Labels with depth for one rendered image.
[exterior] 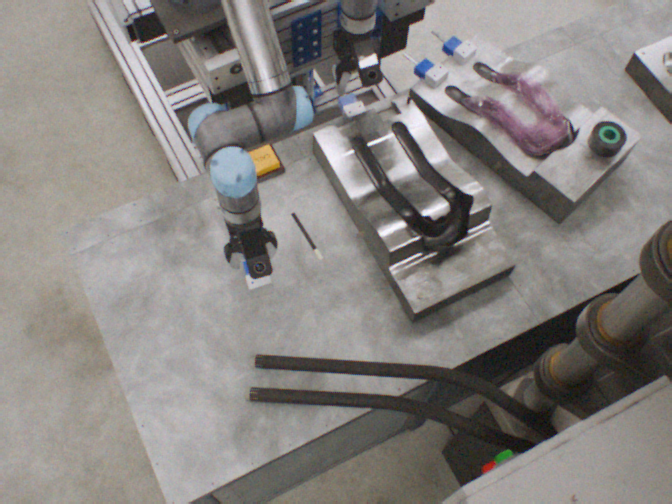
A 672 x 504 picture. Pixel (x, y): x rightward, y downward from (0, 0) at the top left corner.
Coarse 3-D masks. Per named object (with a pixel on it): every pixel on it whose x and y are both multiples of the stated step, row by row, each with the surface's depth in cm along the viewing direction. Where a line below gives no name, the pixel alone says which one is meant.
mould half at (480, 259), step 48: (336, 144) 169; (384, 144) 170; (432, 144) 170; (336, 192) 173; (432, 192) 160; (480, 192) 159; (384, 240) 153; (480, 240) 162; (432, 288) 157; (480, 288) 162
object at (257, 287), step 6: (246, 264) 161; (246, 270) 160; (246, 276) 158; (252, 282) 158; (258, 282) 157; (264, 282) 157; (270, 282) 158; (252, 288) 157; (258, 288) 158; (264, 288) 159; (270, 288) 160; (252, 294) 160; (258, 294) 161; (264, 294) 162
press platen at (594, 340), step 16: (592, 304) 110; (608, 304) 109; (592, 320) 108; (592, 336) 108; (608, 336) 107; (640, 336) 107; (656, 336) 108; (592, 352) 109; (608, 352) 107; (624, 352) 106; (640, 352) 107; (656, 352) 107; (624, 368) 107; (640, 368) 106; (656, 368) 106; (640, 384) 108
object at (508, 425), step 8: (528, 376) 156; (488, 400) 157; (496, 408) 155; (560, 408) 153; (496, 416) 157; (504, 416) 153; (560, 416) 153; (568, 416) 153; (504, 424) 154; (512, 424) 152; (552, 424) 152; (560, 424) 152; (568, 424) 152; (504, 432) 156; (512, 432) 152; (520, 432) 151; (528, 432) 151; (536, 432) 151; (560, 432) 151; (536, 440) 150; (544, 440) 151
